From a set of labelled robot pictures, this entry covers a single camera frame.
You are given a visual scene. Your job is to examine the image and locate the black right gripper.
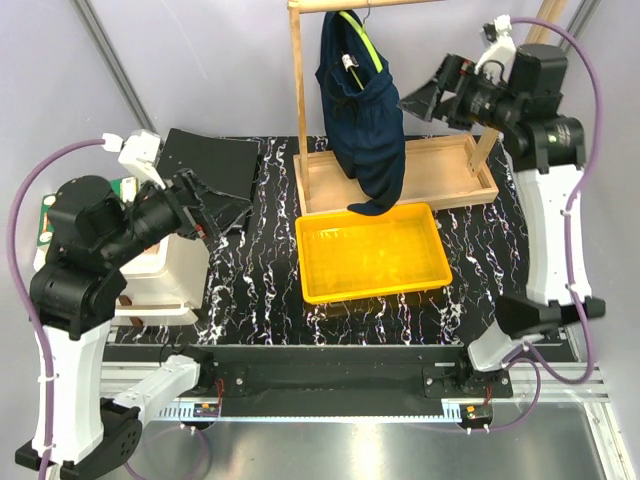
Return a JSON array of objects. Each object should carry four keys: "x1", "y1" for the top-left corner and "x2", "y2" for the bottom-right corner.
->
[{"x1": 396, "y1": 52, "x2": 521, "y2": 132}]

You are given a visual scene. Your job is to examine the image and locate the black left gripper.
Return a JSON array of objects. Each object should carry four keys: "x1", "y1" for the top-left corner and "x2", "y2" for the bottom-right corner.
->
[{"x1": 102, "y1": 164, "x2": 253, "y2": 262}]

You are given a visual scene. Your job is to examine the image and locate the navy blue shorts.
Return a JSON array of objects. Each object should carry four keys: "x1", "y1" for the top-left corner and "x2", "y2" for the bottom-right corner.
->
[{"x1": 315, "y1": 11, "x2": 406, "y2": 216}]

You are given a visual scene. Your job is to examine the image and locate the neon yellow clothes hanger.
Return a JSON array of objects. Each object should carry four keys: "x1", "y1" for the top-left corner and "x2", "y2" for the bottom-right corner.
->
[{"x1": 336, "y1": 10, "x2": 384, "y2": 91}]

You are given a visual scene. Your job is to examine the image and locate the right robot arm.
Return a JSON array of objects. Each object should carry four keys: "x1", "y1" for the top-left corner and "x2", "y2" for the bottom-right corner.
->
[{"x1": 399, "y1": 44, "x2": 606, "y2": 397}]

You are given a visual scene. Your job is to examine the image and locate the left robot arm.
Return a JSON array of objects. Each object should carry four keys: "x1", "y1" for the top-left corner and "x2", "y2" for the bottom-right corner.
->
[{"x1": 15, "y1": 170, "x2": 251, "y2": 479}]

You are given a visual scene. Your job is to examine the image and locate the black foam board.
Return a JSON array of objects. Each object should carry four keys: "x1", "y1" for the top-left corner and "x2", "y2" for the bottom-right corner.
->
[{"x1": 156, "y1": 128, "x2": 262, "y2": 232}]

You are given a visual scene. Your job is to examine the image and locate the wooden clothes rack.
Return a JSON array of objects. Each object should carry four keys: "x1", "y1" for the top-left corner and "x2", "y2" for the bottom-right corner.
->
[{"x1": 294, "y1": 7, "x2": 577, "y2": 216}]

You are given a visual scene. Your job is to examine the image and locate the green printed cardboard box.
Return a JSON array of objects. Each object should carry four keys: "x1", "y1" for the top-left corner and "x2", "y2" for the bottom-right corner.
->
[{"x1": 36, "y1": 176, "x2": 141, "y2": 248}]

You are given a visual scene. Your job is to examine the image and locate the white plastic container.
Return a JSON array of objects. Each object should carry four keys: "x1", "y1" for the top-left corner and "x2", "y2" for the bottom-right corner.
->
[{"x1": 33, "y1": 234, "x2": 211, "y2": 329}]

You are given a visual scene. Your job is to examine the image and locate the yellow plastic tray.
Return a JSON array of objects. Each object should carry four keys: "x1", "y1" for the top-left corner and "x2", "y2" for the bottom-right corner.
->
[{"x1": 295, "y1": 203, "x2": 453, "y2": 305}]

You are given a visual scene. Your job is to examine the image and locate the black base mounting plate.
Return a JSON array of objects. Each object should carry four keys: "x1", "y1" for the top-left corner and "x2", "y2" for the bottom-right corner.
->
[{"x1": 102, "y1": 343, "x2": 576, "y2": 420}]

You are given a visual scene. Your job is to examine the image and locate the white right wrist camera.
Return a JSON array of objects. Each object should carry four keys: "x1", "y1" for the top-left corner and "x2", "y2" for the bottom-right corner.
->
[{"x1": 475, "y1": 14, "x2": 516, "y2": 74}]

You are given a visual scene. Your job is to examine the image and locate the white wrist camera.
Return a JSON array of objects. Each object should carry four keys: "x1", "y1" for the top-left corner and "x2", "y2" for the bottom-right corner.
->
[
  {"x1": 101, "y1": 130, "x2": 166, "y2": 189},
  {"x1": 475, "y1": 14, "x2": 516, "y2": 74}
]

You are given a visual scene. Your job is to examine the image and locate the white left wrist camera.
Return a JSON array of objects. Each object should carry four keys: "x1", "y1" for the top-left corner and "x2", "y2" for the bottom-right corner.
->
[{"x1": 101, "y1": 130, "x2": 166, "y2": 189}]

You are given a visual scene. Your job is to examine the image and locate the left aluminium frame post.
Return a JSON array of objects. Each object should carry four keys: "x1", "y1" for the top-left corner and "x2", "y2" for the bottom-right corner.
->
[{"x1": 70, "y1": 0, "x2": 156, "y2": 131}]

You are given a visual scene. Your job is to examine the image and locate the aluminium frame post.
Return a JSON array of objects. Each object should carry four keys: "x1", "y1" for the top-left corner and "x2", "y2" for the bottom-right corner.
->
[
  {"x1": 70, "y1": 0, "x2": 156, "y2": 131},
  {"x1": 557, "y1": 0, "x2": 603, "y2": 40}
]

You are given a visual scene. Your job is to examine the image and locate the right aluminium frame post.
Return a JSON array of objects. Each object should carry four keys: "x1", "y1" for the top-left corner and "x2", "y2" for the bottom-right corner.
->
[{"x1": 557, "y1": 0, "x2": 603, "y2": 40}]

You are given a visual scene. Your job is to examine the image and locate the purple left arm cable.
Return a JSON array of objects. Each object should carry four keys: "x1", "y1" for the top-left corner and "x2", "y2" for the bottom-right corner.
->
[{"x1": 9, "y1": 138, "x2": 211, "y2": 480}]

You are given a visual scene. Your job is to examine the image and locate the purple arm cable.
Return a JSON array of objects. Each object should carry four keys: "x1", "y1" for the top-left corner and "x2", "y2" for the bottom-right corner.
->
[
  {"x1": 414, "y1": 17, "x2": 606, "y2": 436},
  {"x1": 9, "y1": 138, "x2": 211, "y2": 480}
]

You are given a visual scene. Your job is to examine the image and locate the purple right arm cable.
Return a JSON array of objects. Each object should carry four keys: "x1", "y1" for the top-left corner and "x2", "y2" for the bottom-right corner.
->
[{"x1": 414, "y1": 17, "x2": 606, "y2": 436}]

